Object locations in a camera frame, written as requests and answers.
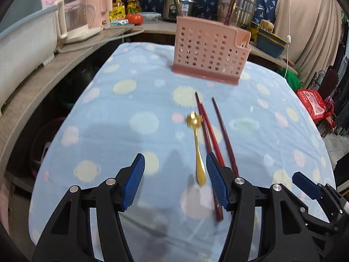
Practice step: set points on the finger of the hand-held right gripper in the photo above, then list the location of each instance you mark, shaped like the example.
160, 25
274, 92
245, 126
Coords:
305, 184

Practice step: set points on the red plastic bag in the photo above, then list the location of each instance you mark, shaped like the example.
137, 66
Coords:
310, 103

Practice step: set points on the beige curtain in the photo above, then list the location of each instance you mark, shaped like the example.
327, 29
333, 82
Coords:
308, 19

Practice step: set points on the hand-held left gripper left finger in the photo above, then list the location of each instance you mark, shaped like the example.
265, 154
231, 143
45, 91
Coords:
133, 181

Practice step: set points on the brown potato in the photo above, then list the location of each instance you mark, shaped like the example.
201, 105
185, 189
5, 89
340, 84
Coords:
266, 25

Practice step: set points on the dark blue lunch box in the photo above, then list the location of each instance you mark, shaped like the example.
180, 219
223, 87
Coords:
270, 46

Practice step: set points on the white glass kettle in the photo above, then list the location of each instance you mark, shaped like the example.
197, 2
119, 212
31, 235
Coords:
76, 16

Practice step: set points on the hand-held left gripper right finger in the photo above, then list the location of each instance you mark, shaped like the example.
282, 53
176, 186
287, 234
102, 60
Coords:
216, 181

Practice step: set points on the white green packet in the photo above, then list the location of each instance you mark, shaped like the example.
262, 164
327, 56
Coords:
120, 23

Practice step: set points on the dark red chopstick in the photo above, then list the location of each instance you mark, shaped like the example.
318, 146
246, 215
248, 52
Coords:
233, 12

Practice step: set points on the white plastic storage box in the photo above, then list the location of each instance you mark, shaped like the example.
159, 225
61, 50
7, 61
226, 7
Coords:
24, 54

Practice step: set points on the green plastic bag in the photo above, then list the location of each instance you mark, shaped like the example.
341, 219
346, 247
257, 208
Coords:
291, 79

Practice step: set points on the pink perforated utensil holder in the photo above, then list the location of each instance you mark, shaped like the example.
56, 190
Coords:
207, 51

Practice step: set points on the yellow food packet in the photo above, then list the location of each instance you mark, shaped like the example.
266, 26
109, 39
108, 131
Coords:
117, 13

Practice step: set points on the black metal chair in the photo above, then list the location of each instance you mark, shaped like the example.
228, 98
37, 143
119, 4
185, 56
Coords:
330, 82

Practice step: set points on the clear plastic food container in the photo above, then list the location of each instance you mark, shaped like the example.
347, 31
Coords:
150, 18

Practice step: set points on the stainless steel steamer pot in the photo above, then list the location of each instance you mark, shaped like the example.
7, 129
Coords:
245, 5

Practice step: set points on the dark brown chopstick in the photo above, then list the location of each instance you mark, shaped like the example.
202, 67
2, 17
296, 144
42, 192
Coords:
203, 125
223, 131

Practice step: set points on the brown chopstick with gold band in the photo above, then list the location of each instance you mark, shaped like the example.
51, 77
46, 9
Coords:
229, 10

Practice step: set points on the blue polka dot tablecloth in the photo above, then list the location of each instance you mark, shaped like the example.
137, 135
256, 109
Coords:
122, 101

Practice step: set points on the pink electric kettle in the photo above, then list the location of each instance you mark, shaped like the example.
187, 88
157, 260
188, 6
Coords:
102, 5

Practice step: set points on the silver rice cooker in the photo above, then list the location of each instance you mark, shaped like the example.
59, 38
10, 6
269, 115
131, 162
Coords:
188, 5

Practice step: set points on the yellow cooking oil bottle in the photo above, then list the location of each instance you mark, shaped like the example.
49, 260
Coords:
134, 2

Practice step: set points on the gold metal spoon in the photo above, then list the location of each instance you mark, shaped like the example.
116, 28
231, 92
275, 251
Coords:
200, 176

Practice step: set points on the red tomato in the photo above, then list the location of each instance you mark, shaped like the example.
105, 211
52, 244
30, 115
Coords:
134, 19

